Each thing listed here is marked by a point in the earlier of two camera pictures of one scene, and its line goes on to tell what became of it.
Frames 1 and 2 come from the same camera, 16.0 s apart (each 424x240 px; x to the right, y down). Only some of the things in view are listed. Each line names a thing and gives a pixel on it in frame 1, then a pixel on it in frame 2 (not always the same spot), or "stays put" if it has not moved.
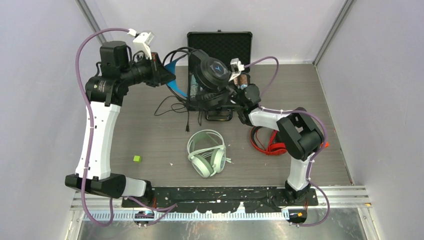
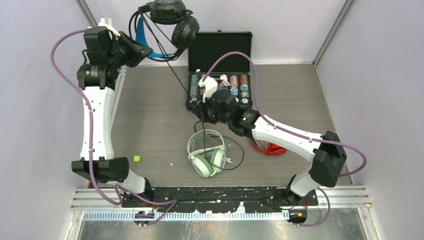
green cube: [137, 158] stays put
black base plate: [205, 199] stays put
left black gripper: [160, 74] → [138, 51]
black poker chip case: [229, 45] stays put
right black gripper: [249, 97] → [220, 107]
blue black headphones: [203, 81] → [166, 26]
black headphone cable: [187, 127] → [188, 89]
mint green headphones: [206, 150] stays put
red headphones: [274, 148] stays put
